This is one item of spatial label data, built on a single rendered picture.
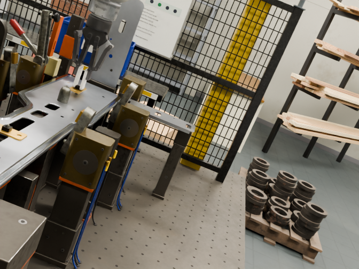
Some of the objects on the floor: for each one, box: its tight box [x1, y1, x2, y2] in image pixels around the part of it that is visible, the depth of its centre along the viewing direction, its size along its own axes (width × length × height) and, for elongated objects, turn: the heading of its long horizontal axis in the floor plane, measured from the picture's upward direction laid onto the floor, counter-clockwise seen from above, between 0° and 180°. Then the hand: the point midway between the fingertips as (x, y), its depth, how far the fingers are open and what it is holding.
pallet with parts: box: [238, 157, 328, 264], centre depth 364 cm, size 78×112×40 cm
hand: (81, 77), depth 134 cm, fingers closed, pressing on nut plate
